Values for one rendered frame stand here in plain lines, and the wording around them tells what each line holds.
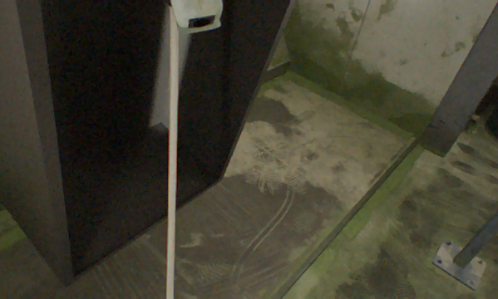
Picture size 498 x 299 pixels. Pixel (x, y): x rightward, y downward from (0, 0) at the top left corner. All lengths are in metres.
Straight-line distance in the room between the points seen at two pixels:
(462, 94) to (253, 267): 1.62
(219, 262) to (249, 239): 0.18
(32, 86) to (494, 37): 2.24
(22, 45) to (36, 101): 0.09
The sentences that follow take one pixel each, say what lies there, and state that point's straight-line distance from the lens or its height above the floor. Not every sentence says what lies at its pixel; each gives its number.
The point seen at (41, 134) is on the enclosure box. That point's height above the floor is 1.04.
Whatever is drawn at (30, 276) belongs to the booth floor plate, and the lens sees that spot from 1.67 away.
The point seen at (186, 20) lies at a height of 1.26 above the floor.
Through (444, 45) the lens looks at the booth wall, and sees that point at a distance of 2.48.
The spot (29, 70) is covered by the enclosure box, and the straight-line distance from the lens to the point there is 0.52.
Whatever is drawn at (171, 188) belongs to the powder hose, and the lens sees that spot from 0.82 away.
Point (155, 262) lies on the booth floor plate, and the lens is 1.61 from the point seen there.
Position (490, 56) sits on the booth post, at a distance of 2.45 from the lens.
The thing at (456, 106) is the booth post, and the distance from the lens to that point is 2.56.
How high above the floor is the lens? 1.40
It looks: 39 degrees down
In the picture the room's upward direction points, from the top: 9 degrees clockwise
